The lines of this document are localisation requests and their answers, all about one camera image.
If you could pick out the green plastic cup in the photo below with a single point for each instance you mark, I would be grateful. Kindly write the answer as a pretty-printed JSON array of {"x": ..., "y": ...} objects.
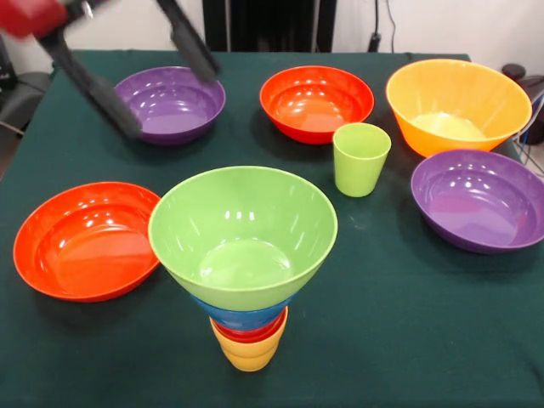
[{"x": 361, "y": 161}]

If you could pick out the large orange plastic bowl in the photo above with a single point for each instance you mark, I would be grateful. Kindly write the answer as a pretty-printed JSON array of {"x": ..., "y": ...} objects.
[{"x": 450, "y": 98}]

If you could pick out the black chair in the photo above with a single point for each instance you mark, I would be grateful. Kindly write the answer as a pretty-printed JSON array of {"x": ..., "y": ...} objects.
[
  {"x": 25, "y": 93},
  {"x": 531, "y": 85}
]

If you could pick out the yellow plastic cup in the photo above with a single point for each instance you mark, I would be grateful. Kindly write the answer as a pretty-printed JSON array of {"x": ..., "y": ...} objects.
[{"x": 246, "y": 357}]

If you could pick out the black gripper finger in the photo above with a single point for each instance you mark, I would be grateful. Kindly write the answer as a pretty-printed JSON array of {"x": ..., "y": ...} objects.
[
  {"x": 191, "y": 42},
  {"x": 98, "y": 93}
]

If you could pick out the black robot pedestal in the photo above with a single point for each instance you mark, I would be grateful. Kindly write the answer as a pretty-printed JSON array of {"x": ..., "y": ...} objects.
[{"x": 276, "y": 25}]

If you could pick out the small blue plastic bowl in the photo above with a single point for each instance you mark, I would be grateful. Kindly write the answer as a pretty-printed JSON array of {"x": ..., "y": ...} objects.
[{"x": 242, "y": 316}]

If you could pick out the purple plastic bowl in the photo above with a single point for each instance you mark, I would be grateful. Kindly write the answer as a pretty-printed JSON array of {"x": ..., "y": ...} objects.
[
  {"x": 480, "y": 208},
  {"x": 178, "y": 115}
]

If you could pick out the green plastic bowl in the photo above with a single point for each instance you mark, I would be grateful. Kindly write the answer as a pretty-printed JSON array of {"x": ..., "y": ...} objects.
[{"x": 242, "y": 238}]

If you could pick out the orange-red plastic bowl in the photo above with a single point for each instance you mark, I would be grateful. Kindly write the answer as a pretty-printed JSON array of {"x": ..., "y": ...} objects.
[
  {"x": 314, "y": 106},
  {"x": 85, "y": 255}
]

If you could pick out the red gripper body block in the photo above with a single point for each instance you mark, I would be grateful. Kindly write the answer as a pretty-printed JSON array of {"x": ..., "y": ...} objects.
[{"x": 30, "y": 17}]

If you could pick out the dark green tablecloth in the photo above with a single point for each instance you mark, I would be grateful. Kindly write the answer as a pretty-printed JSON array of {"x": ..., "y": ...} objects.
[{"x": 382, "y": 340}]

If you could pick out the red plastic cup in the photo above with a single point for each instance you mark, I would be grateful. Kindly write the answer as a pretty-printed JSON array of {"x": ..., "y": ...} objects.
[{"x": 251, "y": 336}]

